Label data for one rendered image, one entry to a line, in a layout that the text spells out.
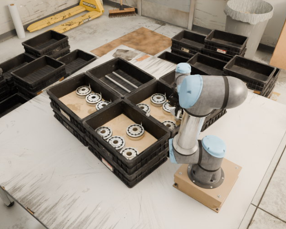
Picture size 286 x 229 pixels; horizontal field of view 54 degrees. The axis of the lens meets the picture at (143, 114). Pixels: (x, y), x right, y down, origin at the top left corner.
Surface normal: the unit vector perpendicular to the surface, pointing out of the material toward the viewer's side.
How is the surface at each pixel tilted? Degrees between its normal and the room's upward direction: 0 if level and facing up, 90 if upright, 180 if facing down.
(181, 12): 90
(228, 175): 3
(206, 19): 90
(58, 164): 0
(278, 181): 0
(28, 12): 90
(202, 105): 101
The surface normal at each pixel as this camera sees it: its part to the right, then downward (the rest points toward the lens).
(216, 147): 0.17, -0.74
